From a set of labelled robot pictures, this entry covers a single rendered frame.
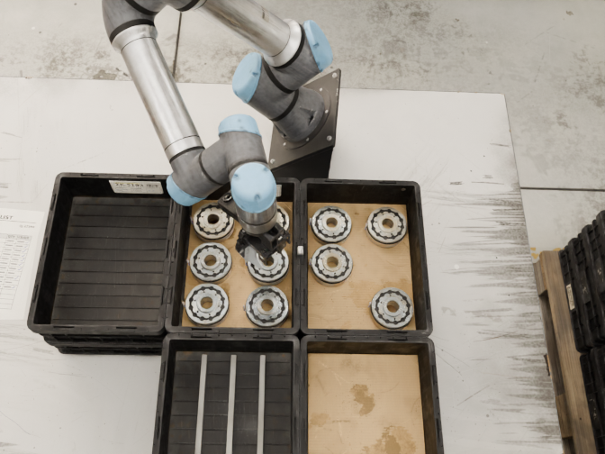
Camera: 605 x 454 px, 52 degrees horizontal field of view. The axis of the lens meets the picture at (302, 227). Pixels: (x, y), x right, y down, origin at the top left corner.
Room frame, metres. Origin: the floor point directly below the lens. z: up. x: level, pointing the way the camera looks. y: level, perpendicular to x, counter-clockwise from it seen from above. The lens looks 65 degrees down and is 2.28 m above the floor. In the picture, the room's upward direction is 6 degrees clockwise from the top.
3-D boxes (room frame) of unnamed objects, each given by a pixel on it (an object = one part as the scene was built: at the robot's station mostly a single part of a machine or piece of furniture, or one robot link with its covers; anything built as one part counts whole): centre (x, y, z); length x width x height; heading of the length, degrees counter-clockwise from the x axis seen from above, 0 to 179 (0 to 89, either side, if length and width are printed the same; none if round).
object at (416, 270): (0.59, -0.15, 0.87); 0.40 x 0.30 x 0.11; 6
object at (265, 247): (0.52, 0.08, 1.14); 0.09 x 0.08 x 0.12; 52
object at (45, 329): (0.53, 0.45, 0.92); 0.40 x 0.30 x 0.02; 6
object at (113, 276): (0.53, 0.45, 0.87); 0.40 x 0.30 x 0.11; 6
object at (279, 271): (0.57, 0.07, 0.86); 0.10 x 0.10 x 0.01
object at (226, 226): (0.67, 0.22, 0.86); 0.10 x 0.10 x 0.01
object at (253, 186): (0.52, 0.09, 1.30); 0.09 x 0.08 x 0.11; 20
